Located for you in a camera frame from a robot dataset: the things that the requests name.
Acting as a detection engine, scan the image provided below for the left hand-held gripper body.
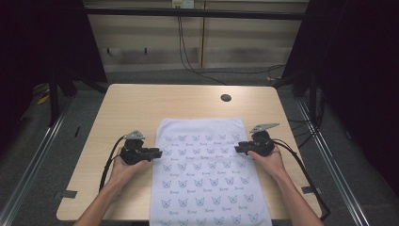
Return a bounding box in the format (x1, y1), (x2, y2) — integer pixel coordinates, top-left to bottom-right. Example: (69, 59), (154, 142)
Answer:
(120, 129), (149, 166)

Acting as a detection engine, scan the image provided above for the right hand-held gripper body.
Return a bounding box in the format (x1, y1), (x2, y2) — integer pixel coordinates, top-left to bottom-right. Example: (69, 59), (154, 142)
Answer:
(247, 122), (280, 157)

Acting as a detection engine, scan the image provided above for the white towel with cat print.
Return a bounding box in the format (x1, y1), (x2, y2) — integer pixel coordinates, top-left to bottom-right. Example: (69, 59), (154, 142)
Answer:
(149, 117), (273, 226)

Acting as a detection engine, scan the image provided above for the person's left hand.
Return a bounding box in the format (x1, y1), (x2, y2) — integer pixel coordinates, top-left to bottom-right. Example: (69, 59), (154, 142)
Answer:
(107, 153), (152, 190)

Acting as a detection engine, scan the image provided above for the person's right hand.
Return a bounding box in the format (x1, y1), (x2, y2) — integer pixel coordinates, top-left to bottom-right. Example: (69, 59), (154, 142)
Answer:
(247, 145), (289, 183)

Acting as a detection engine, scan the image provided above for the grey tape strip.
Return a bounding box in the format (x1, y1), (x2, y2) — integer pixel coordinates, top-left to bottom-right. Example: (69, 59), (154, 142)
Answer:
(54, 189), (79, 200)
(300, 185), (323, 195)

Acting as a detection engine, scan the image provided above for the black stand leg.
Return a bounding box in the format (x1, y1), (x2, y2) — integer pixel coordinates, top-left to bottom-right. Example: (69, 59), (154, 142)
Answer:
(48, 79), (61, 128)

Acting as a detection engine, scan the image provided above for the yellow object on floor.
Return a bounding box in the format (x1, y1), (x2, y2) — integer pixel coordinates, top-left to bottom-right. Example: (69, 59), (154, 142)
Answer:
(36, 93), (51, 106)

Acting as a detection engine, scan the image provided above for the dark curtain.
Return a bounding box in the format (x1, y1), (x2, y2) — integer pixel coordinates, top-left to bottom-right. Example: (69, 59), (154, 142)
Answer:
(0, 0), (108, 152)
(272, 0), (399, 197)

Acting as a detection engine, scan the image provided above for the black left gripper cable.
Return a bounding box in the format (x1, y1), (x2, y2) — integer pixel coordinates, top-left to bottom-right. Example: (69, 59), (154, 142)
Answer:
(98, 135), (127, 193)

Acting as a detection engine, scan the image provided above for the black wall cable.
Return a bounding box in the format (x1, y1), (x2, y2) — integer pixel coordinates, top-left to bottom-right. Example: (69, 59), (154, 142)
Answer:
(179, 15), (287, 75)
(177, 15), (229, 86)

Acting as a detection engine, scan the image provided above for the metal floor rail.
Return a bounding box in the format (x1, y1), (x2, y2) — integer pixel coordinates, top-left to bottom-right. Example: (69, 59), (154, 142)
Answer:
(295, 98), (373, 226)
(0, 93), (75, 226)

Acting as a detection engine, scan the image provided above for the black horizontal frame bar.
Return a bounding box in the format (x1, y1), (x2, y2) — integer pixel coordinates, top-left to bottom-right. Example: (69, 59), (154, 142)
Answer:
(84, 7), (308, 22)

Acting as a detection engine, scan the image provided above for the white wall socket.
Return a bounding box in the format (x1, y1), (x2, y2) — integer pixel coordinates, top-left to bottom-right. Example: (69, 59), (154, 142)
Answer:
(171, 0), (196, 9)

